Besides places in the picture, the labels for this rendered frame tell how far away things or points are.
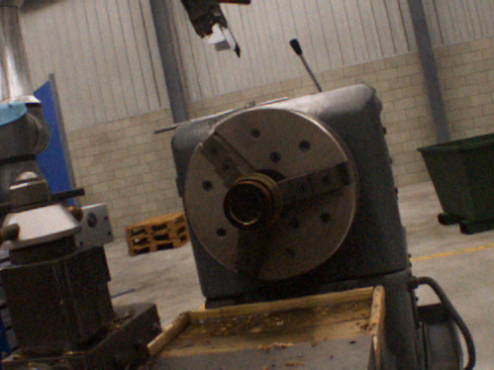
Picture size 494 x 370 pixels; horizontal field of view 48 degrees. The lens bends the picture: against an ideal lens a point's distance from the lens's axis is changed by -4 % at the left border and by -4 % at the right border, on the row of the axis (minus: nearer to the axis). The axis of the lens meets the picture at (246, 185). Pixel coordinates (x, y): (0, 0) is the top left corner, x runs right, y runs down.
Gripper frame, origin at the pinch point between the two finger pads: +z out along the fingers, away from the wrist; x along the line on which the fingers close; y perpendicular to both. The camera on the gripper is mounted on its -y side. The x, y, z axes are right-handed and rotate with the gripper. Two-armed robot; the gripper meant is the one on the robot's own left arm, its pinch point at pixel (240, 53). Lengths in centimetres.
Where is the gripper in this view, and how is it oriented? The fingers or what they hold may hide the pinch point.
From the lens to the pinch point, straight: 147.1
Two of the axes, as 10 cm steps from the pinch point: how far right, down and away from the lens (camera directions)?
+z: 4.5, 8.9, 0.6
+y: -8.9, 4.4, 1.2
